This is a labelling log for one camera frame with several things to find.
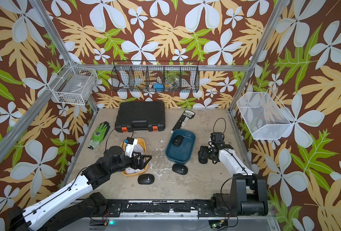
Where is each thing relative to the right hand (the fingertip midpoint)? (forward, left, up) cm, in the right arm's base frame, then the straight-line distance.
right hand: (204, 152), depth 90 cm
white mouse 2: (-10, +41, -3) cm, 43 cm away
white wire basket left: (+29, +80, +30) cm, 90 cm away
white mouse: (-18, +41, +17) cm, 48 cm away
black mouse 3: (+11, +17, -2) cm, 20 cm away
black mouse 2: (-10, +16, -3) cm, 19 cm away
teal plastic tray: (+8, +15, -4) cm, 17 cm away
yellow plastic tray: (-14, +49, +1) cm, 50 cm away
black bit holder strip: (+30, +13, -3) cm, 32 cm away
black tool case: (+31, +45, +2) cm, 55 cm away
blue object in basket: (+37, +30, +23) cm, 53 cm away
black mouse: (-16, +36, -2) cm, 39 cm away
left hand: (-8, +34, +14) cm, 38 cm away
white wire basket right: (+11, -32, +22) cm, 41 cm away
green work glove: (+19, +74, -3) cm, 76 cm away
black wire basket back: (+43, +42, +28) cm, 67 cm away
